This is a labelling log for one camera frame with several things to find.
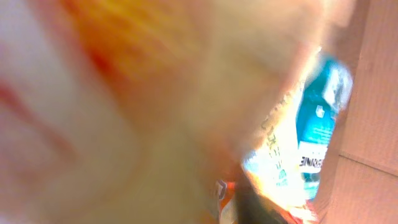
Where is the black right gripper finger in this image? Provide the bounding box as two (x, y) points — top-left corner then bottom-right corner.
(235, 174), (297, 224)

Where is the teal mouthwash bottle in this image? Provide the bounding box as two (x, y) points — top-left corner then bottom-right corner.
(296, 53), (353, 200)

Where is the large yellow snack bag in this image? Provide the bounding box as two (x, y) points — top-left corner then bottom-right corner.
(1, 1), (356, 223)

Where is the light green snack pouch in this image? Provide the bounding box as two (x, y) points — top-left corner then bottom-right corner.
(242, 93), (305, 208)

